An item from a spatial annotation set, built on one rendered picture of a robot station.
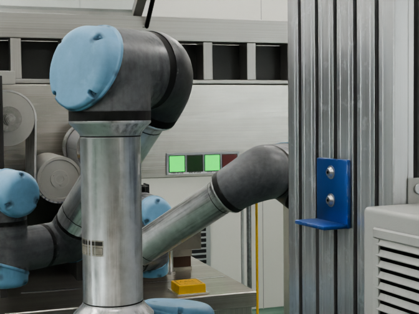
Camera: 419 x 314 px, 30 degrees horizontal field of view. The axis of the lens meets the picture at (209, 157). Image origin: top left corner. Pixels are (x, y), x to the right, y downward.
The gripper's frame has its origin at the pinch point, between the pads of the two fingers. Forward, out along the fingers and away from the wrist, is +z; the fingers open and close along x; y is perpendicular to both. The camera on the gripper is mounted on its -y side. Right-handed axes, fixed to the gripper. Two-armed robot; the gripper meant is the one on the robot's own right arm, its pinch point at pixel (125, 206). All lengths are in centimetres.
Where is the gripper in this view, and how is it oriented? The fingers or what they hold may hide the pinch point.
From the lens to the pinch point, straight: 217.1
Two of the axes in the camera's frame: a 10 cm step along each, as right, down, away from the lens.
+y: -0.1, -10.0, -0.5
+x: -9.5, 0.3, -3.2
